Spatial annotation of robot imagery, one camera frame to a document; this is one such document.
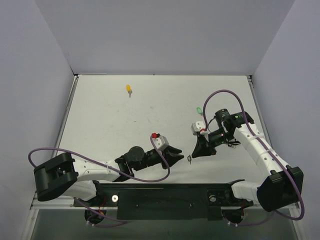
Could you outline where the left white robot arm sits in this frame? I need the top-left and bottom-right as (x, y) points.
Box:
(33, 143), (184, 206)

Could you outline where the yellow tagged key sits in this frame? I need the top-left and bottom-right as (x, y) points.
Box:
(126, 84), (133, 97)

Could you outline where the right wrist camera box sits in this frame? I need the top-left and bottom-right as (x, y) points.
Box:
(191, 121), (208, 136)

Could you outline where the green tagged key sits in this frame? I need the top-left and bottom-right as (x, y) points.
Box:
(196, 107), (204, 116)

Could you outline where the dark blue tagged key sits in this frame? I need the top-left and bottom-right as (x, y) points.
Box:
(187, 155), (192, 165)

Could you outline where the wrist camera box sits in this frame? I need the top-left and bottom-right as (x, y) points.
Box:
(191, 121), (208, 136)
(151, 133), (169, 151)

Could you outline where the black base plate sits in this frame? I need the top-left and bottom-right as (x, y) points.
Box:
(86, 183), (253, 221)

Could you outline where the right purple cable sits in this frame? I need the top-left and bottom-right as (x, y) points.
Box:
(202, 89), (305, 228)

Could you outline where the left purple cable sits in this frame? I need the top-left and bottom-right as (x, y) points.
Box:
(27, 136), (171, 228)

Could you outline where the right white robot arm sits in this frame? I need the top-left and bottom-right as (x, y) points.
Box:
(191, 108), (304, 212)

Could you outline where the purple cable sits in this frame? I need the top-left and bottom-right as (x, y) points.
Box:
(27, 136), (171, 228)
(202, 89), (305, 228)

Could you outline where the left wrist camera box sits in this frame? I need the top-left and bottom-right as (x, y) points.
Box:
(151, 133), (169, 151)

